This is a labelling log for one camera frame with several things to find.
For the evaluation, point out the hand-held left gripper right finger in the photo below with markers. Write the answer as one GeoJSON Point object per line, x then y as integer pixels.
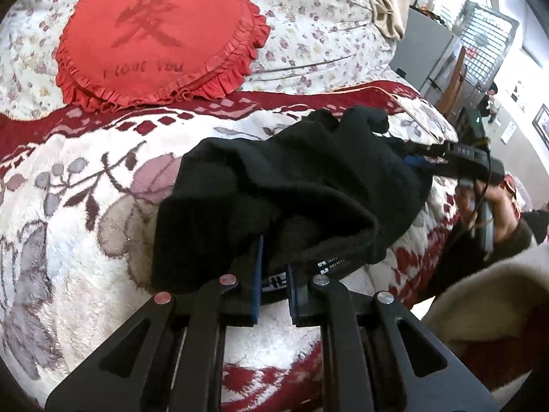
{"type": "Point", "coordinates": [293, 296]}

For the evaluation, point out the framed wall picture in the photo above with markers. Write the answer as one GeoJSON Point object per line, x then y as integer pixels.
{"type": "Point", "coordinates": [542, 123]}

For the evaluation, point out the beige cloth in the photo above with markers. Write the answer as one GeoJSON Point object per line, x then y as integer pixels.
{"type": "Point", "coordinates": [392, 0]}

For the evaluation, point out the person's right hand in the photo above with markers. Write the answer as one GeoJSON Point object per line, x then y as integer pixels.
{"type": "Point", "coordinates": [499, 208]}

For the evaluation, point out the red and white plush blanket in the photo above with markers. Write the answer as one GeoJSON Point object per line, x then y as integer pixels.
{"type": "Point", "coordinates": [85, 206]}

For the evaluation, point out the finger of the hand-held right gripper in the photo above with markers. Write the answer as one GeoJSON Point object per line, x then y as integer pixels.
{"type": "Point", "coordinates": [422, 159]}

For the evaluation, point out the wooden chair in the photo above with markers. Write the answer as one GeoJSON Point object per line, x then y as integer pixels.
{"type": "Point", "coordinates": [450, 81]}

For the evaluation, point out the red heart-shaped ruffled pillow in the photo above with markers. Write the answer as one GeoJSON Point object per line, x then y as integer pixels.
{"type": "Point", "coordinates": [158, 38]}

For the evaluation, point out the grey cabinet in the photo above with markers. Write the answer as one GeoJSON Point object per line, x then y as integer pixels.
{"type": "Point", "coordinates": [422, 47]}

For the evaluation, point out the black pants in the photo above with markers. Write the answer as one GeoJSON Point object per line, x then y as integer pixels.
{"type": "Point", "coordinates": [283, 193]}

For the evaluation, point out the cream fleece garment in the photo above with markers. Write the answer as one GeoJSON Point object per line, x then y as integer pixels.
{"type": "Point", "coordinates": [489, 309]}

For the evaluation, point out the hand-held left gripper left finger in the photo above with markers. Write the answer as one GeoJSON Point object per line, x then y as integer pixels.
{"type": "Point", "coordinates": [256, 285]}

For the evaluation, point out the person's right forearm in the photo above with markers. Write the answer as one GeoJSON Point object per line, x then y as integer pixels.
{"type": "Point", "coordinates": [525, 234]}

